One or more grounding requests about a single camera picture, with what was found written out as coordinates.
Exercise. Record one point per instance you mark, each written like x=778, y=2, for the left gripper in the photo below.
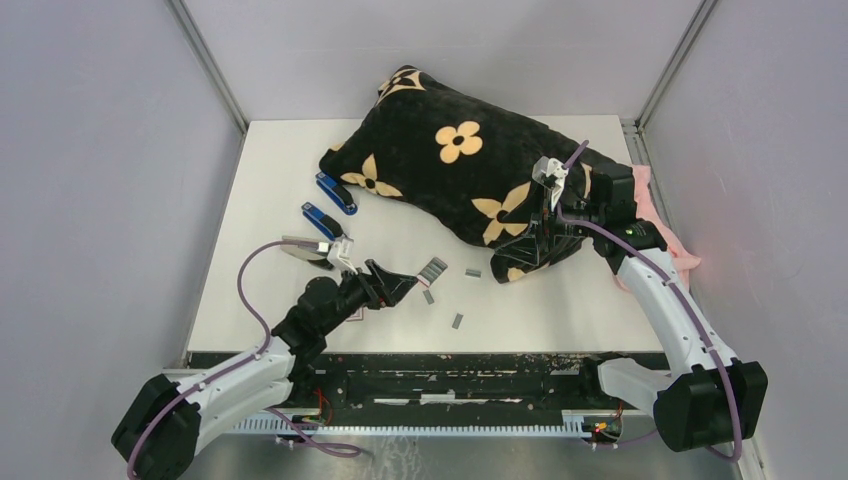
x=378, y=295

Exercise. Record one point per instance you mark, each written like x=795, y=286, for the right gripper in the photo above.
x=527, y=248

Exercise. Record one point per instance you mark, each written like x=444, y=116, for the box of staples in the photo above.
x=431, y=271

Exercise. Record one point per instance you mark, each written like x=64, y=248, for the grey beige stapler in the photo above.
x=312, y=251

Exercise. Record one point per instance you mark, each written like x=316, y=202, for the blue stapler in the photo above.
x=340, y=196
x=325, y=224

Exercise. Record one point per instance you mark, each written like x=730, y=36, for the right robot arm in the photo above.
x=708, y=397

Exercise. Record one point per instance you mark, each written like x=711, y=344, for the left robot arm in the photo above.
x=170, y=422

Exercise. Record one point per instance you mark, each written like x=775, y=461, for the black pillow with beige flowers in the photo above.
x=451, y=155

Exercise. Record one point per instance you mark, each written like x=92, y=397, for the closed red white staple box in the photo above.
x=358, y=315

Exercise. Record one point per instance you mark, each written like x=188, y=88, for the pink cloth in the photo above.
x=684, y=262

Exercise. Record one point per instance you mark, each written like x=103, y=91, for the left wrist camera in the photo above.
x=336, y=255

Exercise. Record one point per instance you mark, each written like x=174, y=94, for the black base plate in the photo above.
x=457, y=390

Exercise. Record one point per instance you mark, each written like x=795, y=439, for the white cable duct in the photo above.
x=571, y=426

